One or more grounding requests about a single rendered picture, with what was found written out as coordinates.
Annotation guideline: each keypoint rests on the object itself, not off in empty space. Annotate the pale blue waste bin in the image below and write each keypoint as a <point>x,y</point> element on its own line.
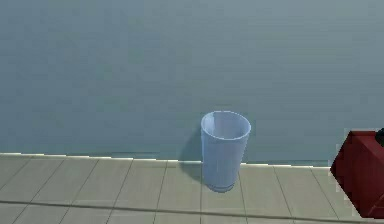
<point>222,156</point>

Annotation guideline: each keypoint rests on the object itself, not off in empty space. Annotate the small black object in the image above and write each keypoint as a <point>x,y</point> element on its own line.
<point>380,137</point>

